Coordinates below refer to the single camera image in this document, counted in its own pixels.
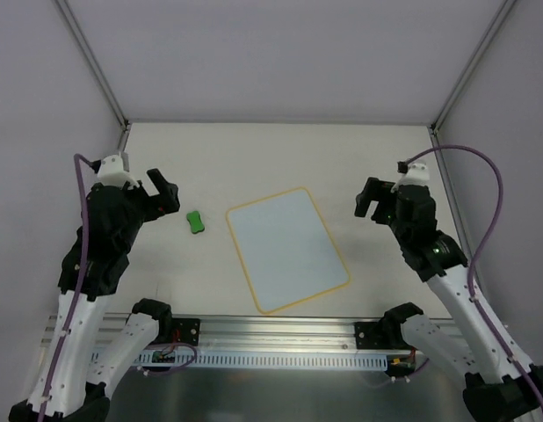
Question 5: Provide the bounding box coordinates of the green whiteboard eraser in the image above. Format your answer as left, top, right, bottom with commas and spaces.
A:
186, 210, 206, 235

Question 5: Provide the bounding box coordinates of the yellow framed small whiteboard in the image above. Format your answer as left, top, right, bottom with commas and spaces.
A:
226, 186, 351, 315

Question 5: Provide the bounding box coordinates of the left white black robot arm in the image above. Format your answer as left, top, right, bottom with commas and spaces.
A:
8, 169, 180, 421

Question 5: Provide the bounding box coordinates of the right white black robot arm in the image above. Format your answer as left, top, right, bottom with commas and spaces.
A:
354, 178, 543, 421

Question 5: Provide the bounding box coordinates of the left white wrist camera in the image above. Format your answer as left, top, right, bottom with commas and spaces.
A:
91, 152, 140, 190

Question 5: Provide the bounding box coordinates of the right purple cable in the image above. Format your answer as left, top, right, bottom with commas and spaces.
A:
396, 144, 543, 422

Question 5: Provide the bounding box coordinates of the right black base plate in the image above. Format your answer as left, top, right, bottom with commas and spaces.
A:
353, 320, 406, 350

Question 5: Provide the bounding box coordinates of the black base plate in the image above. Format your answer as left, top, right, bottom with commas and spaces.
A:
353, 320, 406, 350
170, 317, 201, 346

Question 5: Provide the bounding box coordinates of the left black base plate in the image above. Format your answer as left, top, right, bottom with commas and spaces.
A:
170, 317, 201, 346

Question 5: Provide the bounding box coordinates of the aluminium mounting rail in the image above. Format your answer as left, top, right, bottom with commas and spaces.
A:
40, 312, 461, 355

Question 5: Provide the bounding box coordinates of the left aluminium frame post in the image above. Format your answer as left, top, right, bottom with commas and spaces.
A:
53, 0, 128, 132

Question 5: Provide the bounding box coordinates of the aluminium frame post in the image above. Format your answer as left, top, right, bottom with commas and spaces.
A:
430, 0, 518, 135
53, 0, 128, 132

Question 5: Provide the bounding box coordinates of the white slotted cable duct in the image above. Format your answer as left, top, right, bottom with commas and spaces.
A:
90, 350, 390, 371

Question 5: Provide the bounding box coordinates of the right aluminium frame post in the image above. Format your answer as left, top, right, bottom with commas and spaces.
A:
430, 0, 518, 135

